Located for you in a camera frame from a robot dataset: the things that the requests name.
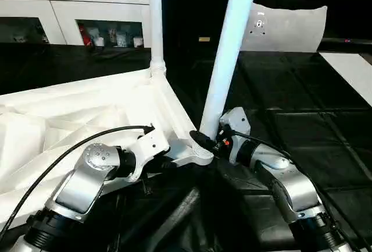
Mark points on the white plastic table top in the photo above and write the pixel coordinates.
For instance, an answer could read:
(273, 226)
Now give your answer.
(72, 118)

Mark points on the white plastic table leg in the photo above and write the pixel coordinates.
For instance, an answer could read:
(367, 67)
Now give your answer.
(156, 16)
(229, 45)

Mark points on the black work mat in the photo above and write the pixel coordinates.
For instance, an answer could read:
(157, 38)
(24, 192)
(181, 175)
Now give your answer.
(290, 103)

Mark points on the gold sofa label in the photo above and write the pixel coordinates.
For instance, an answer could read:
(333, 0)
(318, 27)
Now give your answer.
(204, 39)

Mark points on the grey printed cushion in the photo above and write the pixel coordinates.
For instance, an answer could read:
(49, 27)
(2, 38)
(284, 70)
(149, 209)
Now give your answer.
(287, 28)

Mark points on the black sofa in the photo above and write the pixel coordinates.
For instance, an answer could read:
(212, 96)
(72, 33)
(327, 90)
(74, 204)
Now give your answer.
(189, 1)

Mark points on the white flat panel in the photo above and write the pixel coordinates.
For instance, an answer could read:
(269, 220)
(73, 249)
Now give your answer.
(351, 71)

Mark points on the white glass-door cabinet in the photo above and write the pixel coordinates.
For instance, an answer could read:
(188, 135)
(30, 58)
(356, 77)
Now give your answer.
(58, 7)

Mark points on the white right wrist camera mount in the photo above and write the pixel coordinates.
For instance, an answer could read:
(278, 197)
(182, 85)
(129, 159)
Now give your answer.
(238, 121)

